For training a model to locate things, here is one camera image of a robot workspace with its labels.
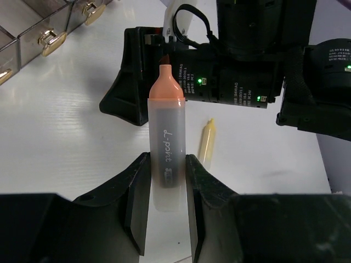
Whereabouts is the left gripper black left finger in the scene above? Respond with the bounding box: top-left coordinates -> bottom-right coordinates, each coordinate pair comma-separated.
74,152 -> 151,256

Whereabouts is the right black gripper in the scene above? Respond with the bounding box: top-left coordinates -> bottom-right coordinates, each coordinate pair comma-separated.
157,1 -> 313,108

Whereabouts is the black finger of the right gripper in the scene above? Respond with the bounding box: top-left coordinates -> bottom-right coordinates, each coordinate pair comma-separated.
99,27 -> 165,126

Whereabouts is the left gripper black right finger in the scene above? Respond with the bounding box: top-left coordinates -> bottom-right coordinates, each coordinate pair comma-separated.
185,155 -> 244,262

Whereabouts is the grey orange-tipped marker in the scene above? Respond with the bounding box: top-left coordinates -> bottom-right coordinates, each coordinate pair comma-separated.
148,55 -> 186,212

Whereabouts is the yellow highlighter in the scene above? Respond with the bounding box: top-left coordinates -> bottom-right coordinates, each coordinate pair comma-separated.
197,118 -> 216,170

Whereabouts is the clear brown compartment organizer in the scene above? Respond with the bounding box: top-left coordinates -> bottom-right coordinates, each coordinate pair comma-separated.
1,1 -> 109,83

